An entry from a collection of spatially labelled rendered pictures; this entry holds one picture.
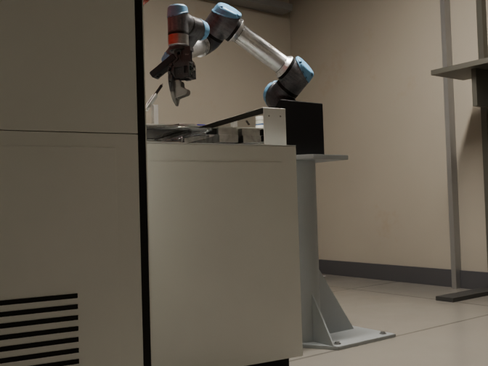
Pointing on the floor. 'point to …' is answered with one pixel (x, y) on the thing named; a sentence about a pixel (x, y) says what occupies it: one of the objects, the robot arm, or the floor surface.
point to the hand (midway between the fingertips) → (174, 102)
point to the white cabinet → (224, 255)
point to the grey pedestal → (322, 313)
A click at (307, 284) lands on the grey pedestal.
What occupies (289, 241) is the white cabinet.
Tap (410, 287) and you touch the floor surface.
